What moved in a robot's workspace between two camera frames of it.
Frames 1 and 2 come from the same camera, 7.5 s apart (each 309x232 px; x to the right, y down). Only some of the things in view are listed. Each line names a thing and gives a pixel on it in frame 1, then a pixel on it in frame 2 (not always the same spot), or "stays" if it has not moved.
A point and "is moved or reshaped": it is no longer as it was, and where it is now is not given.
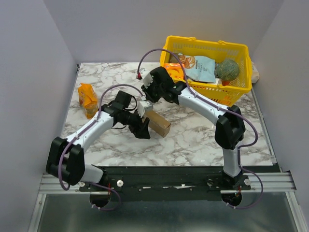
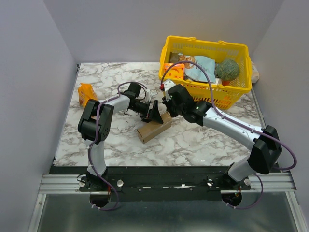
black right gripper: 151,88 -> 167,104
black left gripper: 143,132 -> 154,115
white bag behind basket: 255,73 stays
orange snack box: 175,70 stays
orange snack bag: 88,99 stays
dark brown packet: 172,59 stays
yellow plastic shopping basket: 231,90 stays
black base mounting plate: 165,183 stays
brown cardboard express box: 157,123 is moved or reshaped
